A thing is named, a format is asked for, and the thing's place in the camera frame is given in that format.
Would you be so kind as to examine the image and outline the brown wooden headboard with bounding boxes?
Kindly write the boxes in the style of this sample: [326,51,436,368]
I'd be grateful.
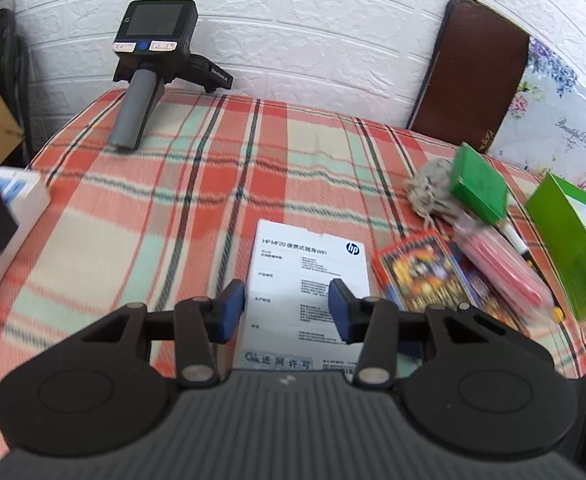
[405,0,586,207]

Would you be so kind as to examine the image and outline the clear pouch of red pens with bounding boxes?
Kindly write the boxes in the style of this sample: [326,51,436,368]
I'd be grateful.
[452,214,567,324]

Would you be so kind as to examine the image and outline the colourful picture card box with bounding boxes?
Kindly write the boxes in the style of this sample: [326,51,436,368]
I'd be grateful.
[373,229,535,352]

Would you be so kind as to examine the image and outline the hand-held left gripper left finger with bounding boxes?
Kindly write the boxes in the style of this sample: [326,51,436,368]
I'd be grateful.
[85,279,247,389]

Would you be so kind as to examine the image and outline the green cardboard box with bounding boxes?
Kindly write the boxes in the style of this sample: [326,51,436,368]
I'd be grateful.
[525,172,586,322]

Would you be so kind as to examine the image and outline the white patterned cloth pouch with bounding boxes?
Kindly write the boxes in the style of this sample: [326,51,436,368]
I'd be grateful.
[403,157,467,229]

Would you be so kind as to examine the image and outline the floral white cloth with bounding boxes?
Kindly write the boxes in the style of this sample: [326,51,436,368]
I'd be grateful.
[485,35,586,192]

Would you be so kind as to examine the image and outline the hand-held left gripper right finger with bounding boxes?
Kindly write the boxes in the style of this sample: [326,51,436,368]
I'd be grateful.
[327,278,505,389]

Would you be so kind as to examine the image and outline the white printed cardboard box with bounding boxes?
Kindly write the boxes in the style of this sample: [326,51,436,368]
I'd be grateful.
[233,218,374,374]

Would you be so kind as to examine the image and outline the red plaid bed sheet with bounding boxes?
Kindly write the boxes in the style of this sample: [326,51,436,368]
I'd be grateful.
[0,87,586,382]

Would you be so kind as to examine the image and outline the small green box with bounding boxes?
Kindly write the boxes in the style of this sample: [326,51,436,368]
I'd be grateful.
[448,142,509,226]

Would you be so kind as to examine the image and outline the white box with blue label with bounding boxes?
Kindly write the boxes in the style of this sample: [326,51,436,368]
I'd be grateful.
[0,165,52,327]

